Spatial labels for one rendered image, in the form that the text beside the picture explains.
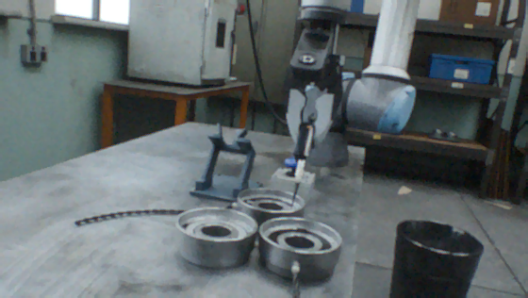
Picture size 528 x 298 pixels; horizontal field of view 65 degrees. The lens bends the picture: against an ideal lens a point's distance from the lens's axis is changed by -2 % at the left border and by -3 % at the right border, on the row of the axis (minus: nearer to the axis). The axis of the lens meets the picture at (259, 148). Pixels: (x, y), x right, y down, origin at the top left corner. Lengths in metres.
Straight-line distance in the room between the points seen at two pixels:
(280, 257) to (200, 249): 0.10
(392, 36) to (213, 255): 0.71
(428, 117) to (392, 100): 3.61
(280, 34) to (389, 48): 3.41
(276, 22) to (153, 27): 1.78
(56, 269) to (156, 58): 2.49
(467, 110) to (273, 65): 1.99
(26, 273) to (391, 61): 0.84
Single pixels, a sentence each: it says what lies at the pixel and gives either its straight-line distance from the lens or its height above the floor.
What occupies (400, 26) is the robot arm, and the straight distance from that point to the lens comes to 1.06.
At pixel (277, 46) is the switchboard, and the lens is 4.41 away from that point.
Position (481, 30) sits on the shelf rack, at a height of 1.45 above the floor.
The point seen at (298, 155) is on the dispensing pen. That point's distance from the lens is 0.66.
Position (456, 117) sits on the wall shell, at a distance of 4.65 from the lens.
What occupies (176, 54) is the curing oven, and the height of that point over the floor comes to 1.00.
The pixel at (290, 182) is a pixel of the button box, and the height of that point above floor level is 0.84.
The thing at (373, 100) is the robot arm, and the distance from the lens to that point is 1.02.
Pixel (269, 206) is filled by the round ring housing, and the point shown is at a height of 0.82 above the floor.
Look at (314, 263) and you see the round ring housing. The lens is 0.51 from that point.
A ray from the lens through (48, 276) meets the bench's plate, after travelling 0.53.
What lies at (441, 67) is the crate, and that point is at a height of 1.11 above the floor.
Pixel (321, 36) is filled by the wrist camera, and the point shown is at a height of 1.09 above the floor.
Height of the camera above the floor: 1.06
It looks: 13 degrees down
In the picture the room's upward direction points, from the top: 6 degrees clockwise
